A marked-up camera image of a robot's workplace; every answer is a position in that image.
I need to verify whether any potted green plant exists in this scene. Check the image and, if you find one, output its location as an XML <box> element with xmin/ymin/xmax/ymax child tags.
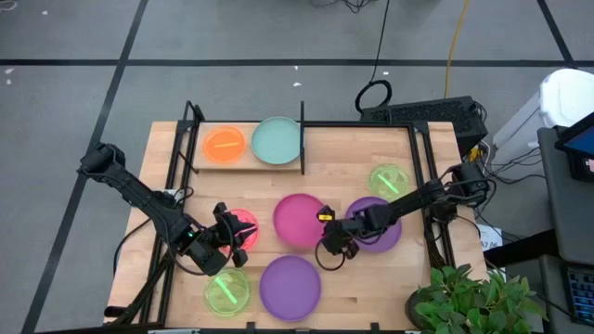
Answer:
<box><xmin>404</xmin><ymin>263</ymin><xmax>549</xmax><ymax>334</ymax></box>

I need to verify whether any yellow cable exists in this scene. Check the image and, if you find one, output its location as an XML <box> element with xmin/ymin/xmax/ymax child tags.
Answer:
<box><xmin>443</xmin><ymin>0</ymin><xmax>472</xmax><ymax>99</ymax></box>

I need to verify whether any black cable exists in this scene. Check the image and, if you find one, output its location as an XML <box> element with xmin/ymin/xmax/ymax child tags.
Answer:
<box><xmin>355</xmin><ymin>0</ymin><xmax>394</xmax><ymax>115</ymax></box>

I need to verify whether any white bin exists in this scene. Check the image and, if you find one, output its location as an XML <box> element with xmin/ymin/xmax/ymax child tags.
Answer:
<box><xmin>491</xmin><ymin>68</ymin><xmax>594</xmax><ymax>164</ymax></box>

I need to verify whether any red transparent plate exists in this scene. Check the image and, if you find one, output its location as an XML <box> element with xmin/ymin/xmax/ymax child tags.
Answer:
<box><xmin>217</xmin><ymin>207</ymin><xmax>260</xmax><ymax>255</ymax></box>

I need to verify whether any black display screen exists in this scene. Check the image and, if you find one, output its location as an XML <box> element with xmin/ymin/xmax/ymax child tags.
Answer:
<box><xmin>554</xmin><ymin>110</ymin><xmax>594</xmax><ymax>183</ymax></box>

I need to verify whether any green transparent plate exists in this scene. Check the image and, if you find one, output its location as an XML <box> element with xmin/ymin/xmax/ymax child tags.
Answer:
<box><xmin>202</xmin><ymin>267</ymin><xmax>252</xmax><ymax>318</ymax></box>
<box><xmin>368</xmin><ymin>162</ymin><xmax>411</xmax><ymax>203</ymax></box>

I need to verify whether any grey desk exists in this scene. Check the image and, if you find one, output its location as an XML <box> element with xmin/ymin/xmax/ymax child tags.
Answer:
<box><xmin>537</xmin><ymin>125</ymin><xmax>594</xmax><ymax>265</ymax></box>

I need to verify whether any white paper tag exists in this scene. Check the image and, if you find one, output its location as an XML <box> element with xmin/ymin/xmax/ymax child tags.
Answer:
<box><xmin>476</xmin><ymin>224</ymin><xmax>504</xmax><ymax>252</ymax></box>

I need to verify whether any orange transparent plate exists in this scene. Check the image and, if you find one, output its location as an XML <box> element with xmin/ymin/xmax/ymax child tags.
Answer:
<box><xmin>202</xmin><ymin>125</ymin><xmax>247</xmax><ymax>164</ymax></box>

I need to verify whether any black keyboard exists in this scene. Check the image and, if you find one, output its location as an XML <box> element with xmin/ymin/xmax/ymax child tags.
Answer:
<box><xmin>563</xmin><ymin>264</ymin><xmax>594</xmax><ymax>327</ymax></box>

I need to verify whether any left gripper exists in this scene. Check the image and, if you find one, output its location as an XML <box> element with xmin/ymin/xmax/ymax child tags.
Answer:
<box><xmin>194</xmin><ymin>202</ymin><xmax>257</xmax><ymax>268</ymax></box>

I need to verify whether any pink plate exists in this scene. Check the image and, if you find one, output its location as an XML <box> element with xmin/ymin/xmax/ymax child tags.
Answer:
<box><xmin>272</xmin><ymin>193</ymin><xmax>328</xmax><ymax>251</ymax></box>

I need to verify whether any purple plate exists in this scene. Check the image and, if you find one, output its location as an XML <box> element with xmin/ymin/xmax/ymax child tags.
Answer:
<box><xmin>258</xmin><ymin>254</ymin><xmax>323</xmax><ymax>323</ymax></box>
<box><xmin>344</xmin><ymin>196</ymin><xmax>404</xmax><ymax>254</ymax></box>

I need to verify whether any black table frame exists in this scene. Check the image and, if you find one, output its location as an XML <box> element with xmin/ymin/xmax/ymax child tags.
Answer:
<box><xmin>104</xmin><ymin>99</ymin><xmax>458</xmax><ymax>334</ymax></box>

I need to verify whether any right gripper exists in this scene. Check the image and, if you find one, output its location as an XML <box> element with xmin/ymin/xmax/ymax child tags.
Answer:
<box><xmin>319</xmin><ymin>208</ymin><xmax>377</xmax><ymax>260</ymax></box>

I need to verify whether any black computer tower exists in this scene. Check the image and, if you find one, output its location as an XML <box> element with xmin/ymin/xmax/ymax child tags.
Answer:
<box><xmin>359</xmin><ymin>96</ymin><xmax>489</xmax><ymax>157</ymax></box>

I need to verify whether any wooden shelf with black frame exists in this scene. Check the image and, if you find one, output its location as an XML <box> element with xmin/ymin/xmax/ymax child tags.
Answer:
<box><xmin>178</xmin><ymin>99</ymin><xmax>307</xmax><ymax>177</ymax></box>

